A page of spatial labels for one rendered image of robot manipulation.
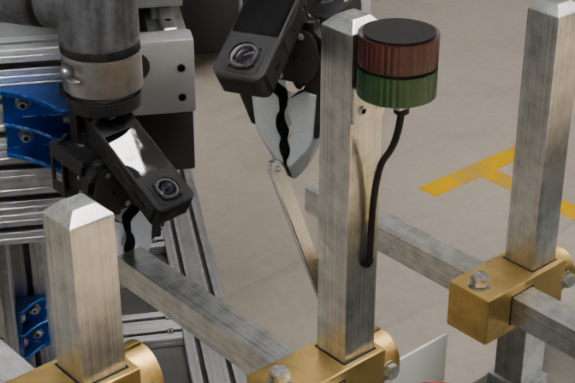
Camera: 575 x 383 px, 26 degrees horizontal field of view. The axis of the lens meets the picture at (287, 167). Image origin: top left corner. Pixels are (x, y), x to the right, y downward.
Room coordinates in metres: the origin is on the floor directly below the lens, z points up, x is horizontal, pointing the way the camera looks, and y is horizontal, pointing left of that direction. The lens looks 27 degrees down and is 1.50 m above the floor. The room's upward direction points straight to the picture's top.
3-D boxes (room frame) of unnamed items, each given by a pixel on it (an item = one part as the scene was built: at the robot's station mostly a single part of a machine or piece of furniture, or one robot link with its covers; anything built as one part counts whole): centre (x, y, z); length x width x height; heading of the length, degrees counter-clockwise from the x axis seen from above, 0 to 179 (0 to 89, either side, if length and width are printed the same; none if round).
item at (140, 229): (1.10, 0.17, 0.86); 0.06 x 0.03 x 0.09; 41
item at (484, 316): (1.03, -0.22, 0.84); 0.13 x 0.06 x 0.05; 131
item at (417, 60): (0.85, -0.08, 1.16); 0.06 x 0.06 x 0.02
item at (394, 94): (0.85, -0.08, 1.14); 0.06 x 0.06 x 0.02
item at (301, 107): (0.96, -0.02, 1.05); 0.06 x 0.03 x 0.09; 152
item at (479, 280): (1.00, -0.18, 0.87); 0.02 x 0.02 x 0.01
